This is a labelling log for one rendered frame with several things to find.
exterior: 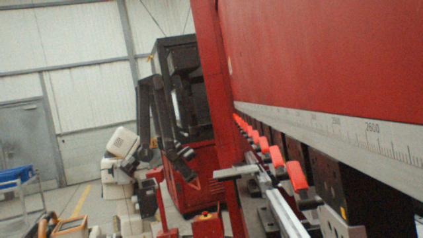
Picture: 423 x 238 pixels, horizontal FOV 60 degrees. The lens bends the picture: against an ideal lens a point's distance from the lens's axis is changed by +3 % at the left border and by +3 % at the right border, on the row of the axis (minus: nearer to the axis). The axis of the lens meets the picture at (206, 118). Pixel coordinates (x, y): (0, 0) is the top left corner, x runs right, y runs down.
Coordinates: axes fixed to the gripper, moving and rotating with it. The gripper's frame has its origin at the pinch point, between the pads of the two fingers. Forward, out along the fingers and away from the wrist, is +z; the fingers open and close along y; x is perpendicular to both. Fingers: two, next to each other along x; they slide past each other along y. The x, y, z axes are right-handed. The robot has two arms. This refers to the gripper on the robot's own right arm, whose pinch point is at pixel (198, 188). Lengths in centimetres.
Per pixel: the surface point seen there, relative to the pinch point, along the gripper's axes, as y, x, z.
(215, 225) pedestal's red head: 1.6, 4.9, 22.4
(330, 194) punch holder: -137, -10, -27
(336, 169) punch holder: -141, -11, -32
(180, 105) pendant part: 122, -36, -32
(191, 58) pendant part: 123, -69, -59
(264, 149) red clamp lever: -91, -18, -23
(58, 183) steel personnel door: 728, 226, -17
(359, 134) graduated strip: -150, -11, -38
